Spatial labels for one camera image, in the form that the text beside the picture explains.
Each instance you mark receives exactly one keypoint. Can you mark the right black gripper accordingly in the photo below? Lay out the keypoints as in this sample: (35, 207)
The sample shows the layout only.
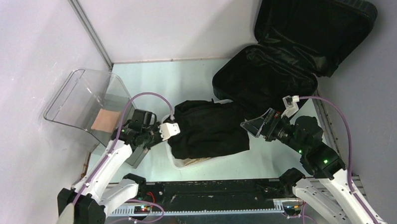
(269, 120)

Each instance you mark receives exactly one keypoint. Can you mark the beige cloth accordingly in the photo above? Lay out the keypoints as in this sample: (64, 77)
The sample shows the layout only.
(187, 162)

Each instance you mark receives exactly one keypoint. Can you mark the white perforated plastic basket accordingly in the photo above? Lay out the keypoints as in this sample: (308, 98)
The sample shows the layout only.
(177, 161)

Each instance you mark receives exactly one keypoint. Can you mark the black ribbed hard-shell suitcase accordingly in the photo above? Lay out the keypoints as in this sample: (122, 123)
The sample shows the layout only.
(297, 41)

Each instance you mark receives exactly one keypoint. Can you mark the clear acrylic bin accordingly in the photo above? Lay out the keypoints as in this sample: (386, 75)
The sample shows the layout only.
(79, 99)

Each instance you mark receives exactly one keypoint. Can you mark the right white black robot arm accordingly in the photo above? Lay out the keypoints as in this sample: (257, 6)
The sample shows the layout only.
(326, 172)

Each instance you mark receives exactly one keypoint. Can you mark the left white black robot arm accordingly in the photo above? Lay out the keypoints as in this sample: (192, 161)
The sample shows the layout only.
(89, 201)

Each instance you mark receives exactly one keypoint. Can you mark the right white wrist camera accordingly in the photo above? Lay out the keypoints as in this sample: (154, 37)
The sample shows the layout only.
(291, 106)

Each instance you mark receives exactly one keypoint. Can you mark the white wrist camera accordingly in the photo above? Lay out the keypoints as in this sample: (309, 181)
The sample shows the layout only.
(291, 106)
(168, 130)

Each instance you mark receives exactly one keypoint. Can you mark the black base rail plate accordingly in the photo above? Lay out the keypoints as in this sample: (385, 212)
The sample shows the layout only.
(222, 195)

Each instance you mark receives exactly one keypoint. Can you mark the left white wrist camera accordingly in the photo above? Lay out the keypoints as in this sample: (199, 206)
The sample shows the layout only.
(168, 130)

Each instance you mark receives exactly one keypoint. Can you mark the aluminium frame rail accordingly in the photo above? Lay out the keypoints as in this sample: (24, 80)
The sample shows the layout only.
(152, 208)

